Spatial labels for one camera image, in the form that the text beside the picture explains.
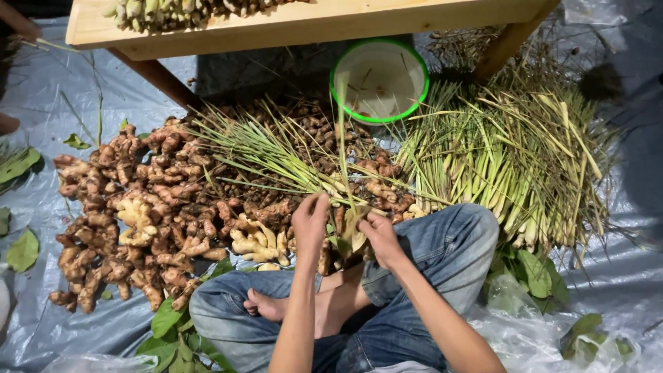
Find person's bare foot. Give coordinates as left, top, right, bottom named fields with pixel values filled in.
left=243, top=263, right=372, bottom=340

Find dark clump of roots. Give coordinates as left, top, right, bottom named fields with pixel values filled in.
left=577, top=62, right=625, bottom=102

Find white bowl with green rim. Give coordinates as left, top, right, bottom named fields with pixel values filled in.
left=329, top=38, right=430, bottom=126

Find large green leaf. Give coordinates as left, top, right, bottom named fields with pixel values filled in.
left=5, top=228, right=40, bottom=274

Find person's right hand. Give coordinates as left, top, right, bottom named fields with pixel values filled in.
left=357, top=211, right=410, bottom=270

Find grey plastic tarp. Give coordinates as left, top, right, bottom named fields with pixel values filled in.
left=0, top=0, right=663, bottom=373

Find green lemongrass bundle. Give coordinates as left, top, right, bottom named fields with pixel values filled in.
left=185, top=78, right=452, bottom=260

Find heap of ginger roots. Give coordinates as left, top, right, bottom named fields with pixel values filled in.
left=49, top=116, right=429, bottom=315

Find person's left hand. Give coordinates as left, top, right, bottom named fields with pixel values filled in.
left=291, top=193, right=330, bottom=260

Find wooden table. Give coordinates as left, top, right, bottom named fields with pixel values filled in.
left=66, top=0, right=563, bottom=112

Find bunch of green leaves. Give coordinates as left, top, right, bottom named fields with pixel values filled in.
left=0, top=146, right=43, bottom=193

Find pile of green leaves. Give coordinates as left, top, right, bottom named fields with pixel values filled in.
left=135, top=257, right=240, bottom=373
left=486, top=242, right=570, bottom=315

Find heap of dry grass trimmings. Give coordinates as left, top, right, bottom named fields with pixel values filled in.
left=427, top=23, right=576, bottom=91

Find person's blue jeans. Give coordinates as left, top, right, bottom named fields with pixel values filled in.
left=189, top=203, right=501, bottom=373

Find clear plastic bag with leaves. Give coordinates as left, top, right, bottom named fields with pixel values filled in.
left=469, top=275, right=644, bottom=373

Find heap of lemongrass stalks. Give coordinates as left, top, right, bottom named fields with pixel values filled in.
left=393, top=78, right=625, bottom=262

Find row of trimmed lemongrass stalks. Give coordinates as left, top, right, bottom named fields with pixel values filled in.
left=102, top=0, right=311, bottom=33

